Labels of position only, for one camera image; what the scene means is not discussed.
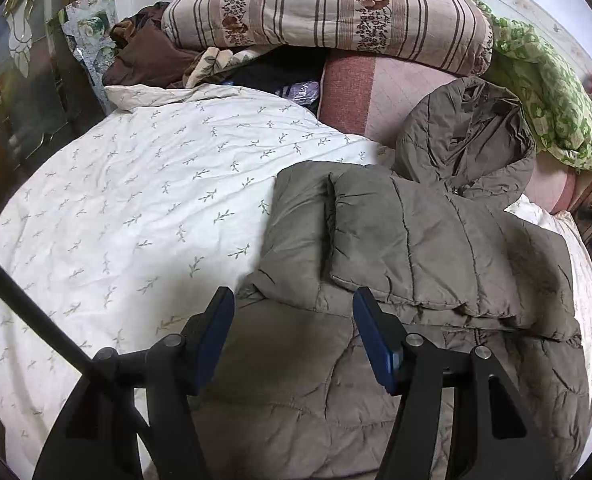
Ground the olive quilted puffer jacket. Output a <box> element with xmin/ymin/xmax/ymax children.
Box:
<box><xmin>194</xmin><ymin>77</ymin><xmax>590</xmax><ymax>479</ymax></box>

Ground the white leaf-print duvet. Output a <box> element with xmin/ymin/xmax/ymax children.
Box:
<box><xmin>0</xmin><ymin>84</ymin><xmax>592</xmax><ymax>478</ymax></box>

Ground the green white patterned blanket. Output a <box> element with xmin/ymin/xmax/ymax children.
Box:
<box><xmin>473</xmin><ymin>0</ymin><xmax>592</xmax><ymax>171</ymax></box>

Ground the pink folded blanket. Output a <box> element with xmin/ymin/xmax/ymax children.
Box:
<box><xmin>318</xmin><ymin>50</ymin><xmax>576</xmax><ymax>214</ymax></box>

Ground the cream leaf-print cloth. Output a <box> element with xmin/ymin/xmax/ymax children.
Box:
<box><xmin>182</xmin><ymin>46</ymin><xmax>275</xmax><ymax>88</ymax></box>

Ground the brown garment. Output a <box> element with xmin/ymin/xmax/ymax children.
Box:
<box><xmin>102</xmin><ymin>1</ymin><xmax>202</xmax><ymax>88</ymax></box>

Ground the purple plastic bag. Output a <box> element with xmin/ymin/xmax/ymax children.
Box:
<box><xmin>275</xmin><ymin>80</ymin><xmax>320</xmax><ymax>106</ymax></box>

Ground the floral print bag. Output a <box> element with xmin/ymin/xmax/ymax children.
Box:
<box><xmin>58</xmin><ymin>0</ymin><xmax>117</xmax><ymax>115</ymax></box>

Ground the striped floral beige quilt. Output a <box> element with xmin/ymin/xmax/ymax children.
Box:
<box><xmin>162</xmin><ymin>0</ymin><xmax>494</xmax><ymax>76</ymax></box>

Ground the black cable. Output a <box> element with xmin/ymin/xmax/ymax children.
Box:
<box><xmin>0</xmin><ymin>251</ymin><xmax>98</xmax><ymax>376</ymax></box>

